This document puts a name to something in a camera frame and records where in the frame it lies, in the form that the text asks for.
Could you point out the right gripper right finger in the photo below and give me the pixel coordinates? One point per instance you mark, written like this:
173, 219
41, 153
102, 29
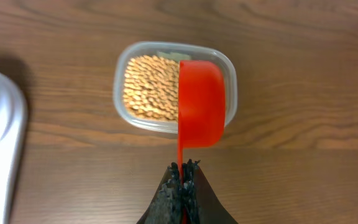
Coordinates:
199, 200

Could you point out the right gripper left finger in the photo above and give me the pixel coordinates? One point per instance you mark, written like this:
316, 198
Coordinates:
166, 206

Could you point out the red measuring scoop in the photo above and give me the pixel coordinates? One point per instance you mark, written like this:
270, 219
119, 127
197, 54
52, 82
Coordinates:
201, 106

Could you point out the pile of soybeans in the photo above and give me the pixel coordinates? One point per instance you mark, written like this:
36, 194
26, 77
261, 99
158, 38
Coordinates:
151, 88

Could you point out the clear plastic container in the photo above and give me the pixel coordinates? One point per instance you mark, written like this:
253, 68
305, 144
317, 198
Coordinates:
177, 52

